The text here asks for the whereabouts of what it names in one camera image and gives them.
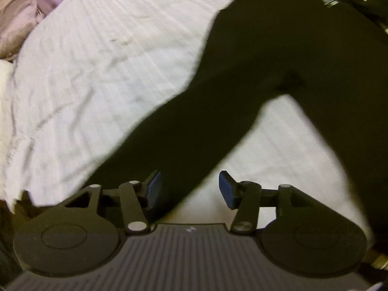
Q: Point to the black garment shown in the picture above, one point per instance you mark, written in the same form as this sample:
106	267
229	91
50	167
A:
330	56

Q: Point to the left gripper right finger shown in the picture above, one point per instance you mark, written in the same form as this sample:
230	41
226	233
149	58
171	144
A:
230	190

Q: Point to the white pillow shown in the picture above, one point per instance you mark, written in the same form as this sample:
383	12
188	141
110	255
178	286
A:
7	73

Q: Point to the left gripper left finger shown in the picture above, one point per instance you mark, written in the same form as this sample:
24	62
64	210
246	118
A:
150	190

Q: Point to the white striped bed cover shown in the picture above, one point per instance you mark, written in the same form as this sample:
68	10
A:
93	69

